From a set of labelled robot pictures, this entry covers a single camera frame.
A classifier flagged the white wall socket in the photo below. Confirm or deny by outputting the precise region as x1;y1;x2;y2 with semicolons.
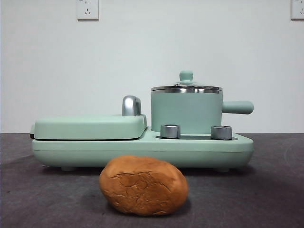
76;0;99;21
290;0;304;21

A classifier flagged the glass pot lid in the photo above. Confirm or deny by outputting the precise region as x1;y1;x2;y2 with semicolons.
151;70;223;92

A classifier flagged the mint green pot with handle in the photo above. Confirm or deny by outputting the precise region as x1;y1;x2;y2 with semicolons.
151;89;254;133

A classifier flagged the brown potato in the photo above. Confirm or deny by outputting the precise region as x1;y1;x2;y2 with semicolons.
99;155;189;216

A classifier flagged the silver control knob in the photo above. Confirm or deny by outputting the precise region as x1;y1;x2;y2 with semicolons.
160;123;181;139
210;125;233;140

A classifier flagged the green griddle lid, silver handle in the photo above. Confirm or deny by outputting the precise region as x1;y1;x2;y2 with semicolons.
29;95;148;141

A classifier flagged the mint green breakfast machine base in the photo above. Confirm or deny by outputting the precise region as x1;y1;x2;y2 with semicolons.
31;126;254;172

